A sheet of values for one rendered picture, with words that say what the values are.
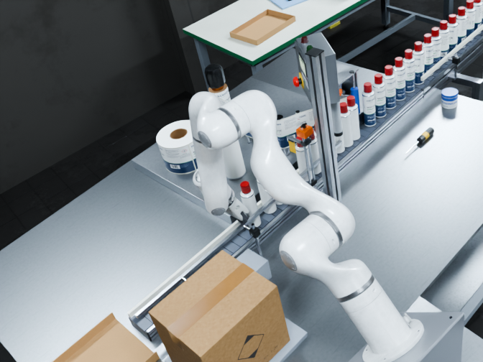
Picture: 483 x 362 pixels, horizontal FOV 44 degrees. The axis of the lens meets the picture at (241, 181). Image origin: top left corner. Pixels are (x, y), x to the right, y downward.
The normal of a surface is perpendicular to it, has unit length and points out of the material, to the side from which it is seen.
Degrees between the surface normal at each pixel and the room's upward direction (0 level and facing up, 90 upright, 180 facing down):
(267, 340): 90
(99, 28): 90
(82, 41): 90
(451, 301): 0
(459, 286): 0
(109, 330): 0
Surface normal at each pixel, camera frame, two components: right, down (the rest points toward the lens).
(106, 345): -0.19, -0.75
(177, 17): 0.60, 0.42
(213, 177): 0.10, 0.04
